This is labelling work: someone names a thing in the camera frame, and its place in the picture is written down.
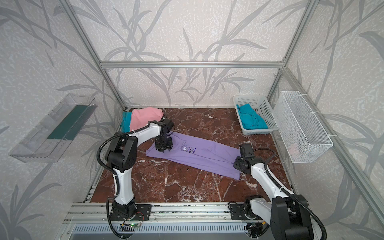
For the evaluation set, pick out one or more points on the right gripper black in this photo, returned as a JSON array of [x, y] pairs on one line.
[[240, 163]]

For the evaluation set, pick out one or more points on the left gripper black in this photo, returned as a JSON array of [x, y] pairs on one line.
[[163, 146]]

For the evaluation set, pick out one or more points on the purple t-shirt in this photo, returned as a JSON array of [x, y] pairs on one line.
[[201, 154]]

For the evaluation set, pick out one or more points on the grey plastic laundry basket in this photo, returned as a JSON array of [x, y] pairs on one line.
[[263, 108]]

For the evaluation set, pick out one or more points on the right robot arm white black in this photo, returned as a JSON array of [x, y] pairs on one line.
[[287, 219]]

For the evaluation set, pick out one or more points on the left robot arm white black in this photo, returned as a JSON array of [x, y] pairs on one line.
[[152, 130]]

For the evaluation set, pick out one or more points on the pink folded t-shirt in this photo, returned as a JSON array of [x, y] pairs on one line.
[[140, 117]]

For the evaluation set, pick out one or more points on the teal folded t-shirt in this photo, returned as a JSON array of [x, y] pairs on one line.
[[126, 121]]

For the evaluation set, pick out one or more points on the teal t-shirt in basket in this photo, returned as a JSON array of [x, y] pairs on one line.
[[250, 119]]

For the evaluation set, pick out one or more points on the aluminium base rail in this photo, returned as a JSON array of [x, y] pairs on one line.
[[215, 212]]

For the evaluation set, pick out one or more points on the white wire mesh basket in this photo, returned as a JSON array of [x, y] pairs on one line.
[[303, 135]]

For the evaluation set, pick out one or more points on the clear acrylic wall tray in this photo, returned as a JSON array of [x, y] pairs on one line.
[[47, 142]]

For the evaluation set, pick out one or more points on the aluminium frame post left rear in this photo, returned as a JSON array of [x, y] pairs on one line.
[[70, 13]]

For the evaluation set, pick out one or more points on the aluminium frame post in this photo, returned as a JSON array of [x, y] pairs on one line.
[[309, 9], [70, 13]]

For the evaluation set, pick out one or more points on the aluminium frame post right rear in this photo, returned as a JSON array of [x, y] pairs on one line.
[[309, 9]]

